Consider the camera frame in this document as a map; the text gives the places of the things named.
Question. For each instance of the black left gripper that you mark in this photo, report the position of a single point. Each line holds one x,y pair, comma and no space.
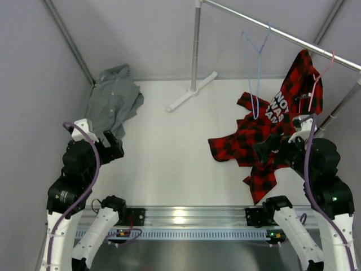
114,151

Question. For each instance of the slotted grey cable duct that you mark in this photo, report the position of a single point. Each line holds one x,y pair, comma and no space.
191,234

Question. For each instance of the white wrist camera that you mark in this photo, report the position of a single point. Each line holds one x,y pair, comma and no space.
83,130
303,127

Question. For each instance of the grey button-up shirt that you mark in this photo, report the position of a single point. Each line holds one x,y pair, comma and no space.
114,100

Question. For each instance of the silver garment rack rail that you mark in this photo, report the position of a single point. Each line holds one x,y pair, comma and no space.
286,36

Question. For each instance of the grey rack upright pole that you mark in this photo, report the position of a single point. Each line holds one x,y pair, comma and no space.
193,88

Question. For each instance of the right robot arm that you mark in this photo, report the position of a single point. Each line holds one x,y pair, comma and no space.
329,197

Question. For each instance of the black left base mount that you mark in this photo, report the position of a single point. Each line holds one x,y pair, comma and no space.
135,217

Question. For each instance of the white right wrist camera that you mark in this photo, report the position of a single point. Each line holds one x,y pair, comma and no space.
303,127

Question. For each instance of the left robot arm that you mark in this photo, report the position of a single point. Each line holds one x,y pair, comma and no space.
66,202

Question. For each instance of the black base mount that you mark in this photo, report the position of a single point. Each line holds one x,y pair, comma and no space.
256,217
135,217

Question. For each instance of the aluminium mounting rail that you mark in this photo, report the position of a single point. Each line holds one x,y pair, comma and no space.
194,217

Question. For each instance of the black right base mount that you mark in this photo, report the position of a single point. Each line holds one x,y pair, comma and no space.
256,217

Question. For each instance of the white rack base foot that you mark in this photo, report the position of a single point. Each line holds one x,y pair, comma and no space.
191,93

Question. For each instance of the right rack upright pole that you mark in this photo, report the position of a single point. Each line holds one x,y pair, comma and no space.
333,115

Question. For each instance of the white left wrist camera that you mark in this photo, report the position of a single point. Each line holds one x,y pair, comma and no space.
83,130

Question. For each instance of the red black plaid shirt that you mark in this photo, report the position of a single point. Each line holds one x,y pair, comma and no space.
301,93

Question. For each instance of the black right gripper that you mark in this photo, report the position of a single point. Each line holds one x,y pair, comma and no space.
275,141

